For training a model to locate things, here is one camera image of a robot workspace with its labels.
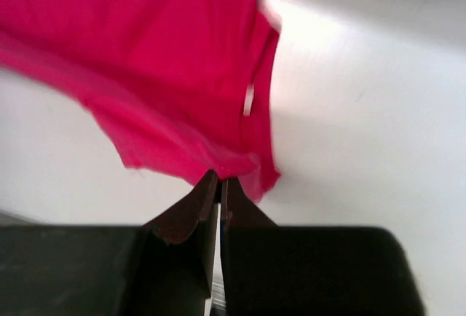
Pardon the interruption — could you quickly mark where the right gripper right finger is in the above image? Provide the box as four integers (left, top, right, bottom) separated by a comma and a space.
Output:
221, 178, 425, 315

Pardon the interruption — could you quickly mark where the magenta t shirt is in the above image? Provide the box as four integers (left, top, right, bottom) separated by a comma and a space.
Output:
1, 0, 280, 202

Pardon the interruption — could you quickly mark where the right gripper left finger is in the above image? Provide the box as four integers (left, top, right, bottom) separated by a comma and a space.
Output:
1, 171, 218, 315

